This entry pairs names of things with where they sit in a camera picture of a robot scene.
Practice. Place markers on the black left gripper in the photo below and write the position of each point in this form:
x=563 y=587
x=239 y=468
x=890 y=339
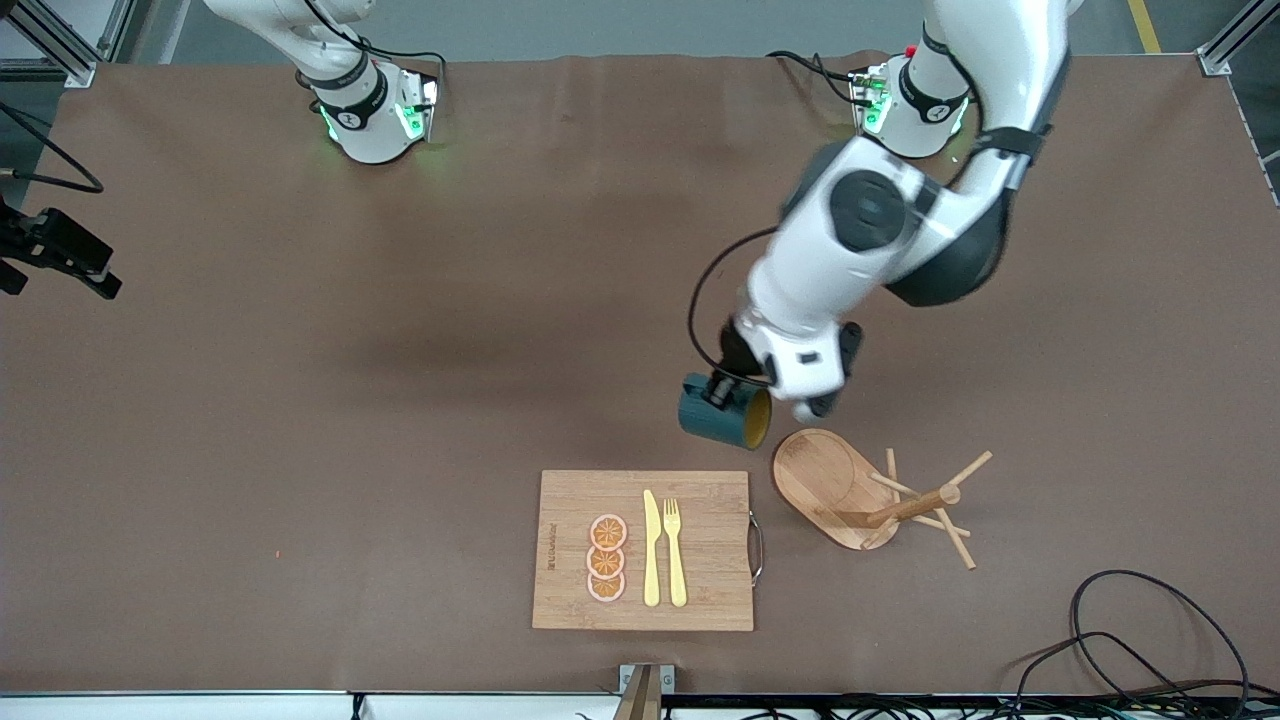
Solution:
x=737 y=361

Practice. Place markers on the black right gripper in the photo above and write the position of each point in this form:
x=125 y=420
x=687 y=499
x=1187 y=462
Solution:
x=48 y=243

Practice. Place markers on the teal cup with cream inside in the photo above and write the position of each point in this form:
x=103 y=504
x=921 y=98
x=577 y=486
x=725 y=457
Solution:
x=720 y=425

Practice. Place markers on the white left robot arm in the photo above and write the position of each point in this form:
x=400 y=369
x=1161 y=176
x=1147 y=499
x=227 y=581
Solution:
x=820 y=270

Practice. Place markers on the wooden mug rack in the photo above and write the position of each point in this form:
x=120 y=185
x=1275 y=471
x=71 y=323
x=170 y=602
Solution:
x=820 y=480

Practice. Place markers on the bamboo cutting board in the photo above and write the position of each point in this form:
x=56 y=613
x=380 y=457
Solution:
x=710 y=560

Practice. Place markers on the yellow plastic knife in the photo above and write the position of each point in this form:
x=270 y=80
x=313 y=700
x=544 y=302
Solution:
x=651 y=550

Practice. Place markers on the yellow plastic fork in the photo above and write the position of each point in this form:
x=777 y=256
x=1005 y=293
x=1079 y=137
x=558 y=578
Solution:
x=676 y=560

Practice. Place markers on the orange slice toy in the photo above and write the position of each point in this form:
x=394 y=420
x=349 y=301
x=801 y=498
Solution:
x=608 y=532

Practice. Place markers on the brown table cover mat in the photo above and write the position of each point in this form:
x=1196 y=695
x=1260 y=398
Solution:
x=250 y=350

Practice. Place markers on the aluminium extrusion frame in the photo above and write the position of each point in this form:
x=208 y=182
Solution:
x=1215 y=62
x=80 y=72

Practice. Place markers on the wooden post with metal bracket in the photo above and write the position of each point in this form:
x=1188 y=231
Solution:
x=640 y=700

